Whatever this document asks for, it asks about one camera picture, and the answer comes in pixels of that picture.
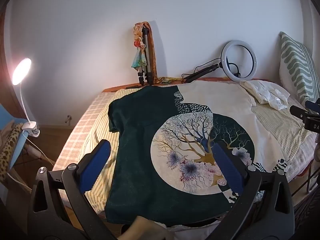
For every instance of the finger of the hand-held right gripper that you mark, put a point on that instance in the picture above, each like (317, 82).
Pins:
(298, 110)

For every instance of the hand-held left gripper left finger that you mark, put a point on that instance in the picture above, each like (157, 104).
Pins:
(95, 166)

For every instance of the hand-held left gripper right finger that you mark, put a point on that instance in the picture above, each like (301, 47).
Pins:
(227, 167)

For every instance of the green tree print t-shirt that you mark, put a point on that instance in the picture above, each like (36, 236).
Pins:
(140, 135)

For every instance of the cream waffle blanket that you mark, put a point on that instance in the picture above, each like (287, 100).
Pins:
(282, 127)

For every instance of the pink checkered blanket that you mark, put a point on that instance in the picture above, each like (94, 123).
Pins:
(77, 132)

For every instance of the white crumpled cloth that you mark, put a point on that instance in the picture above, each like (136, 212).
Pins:
(265, 92)

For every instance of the green wavy pattern pillow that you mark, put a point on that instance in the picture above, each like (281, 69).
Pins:
(296, 65)

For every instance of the yellow striped bed sheet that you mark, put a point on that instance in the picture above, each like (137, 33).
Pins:
(102, 115)

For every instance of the person's leg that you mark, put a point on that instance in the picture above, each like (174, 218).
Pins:
(142, 230)

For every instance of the leopard print cloth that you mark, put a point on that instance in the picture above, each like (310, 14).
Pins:
(8, 145)

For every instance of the blue chair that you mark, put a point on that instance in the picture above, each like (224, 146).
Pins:
(10, 115)

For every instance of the grey folded tripod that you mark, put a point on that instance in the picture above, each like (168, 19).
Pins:
(146, 57)

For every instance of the white clip lamp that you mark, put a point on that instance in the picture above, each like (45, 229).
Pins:
(22, 68)

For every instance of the colourful scarf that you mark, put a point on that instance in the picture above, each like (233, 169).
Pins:
(138, 52)

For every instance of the orange fringed cloth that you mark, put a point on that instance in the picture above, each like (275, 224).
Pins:
(153, 52)

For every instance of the metal wall fitting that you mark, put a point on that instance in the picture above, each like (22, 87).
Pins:
(68, 118)

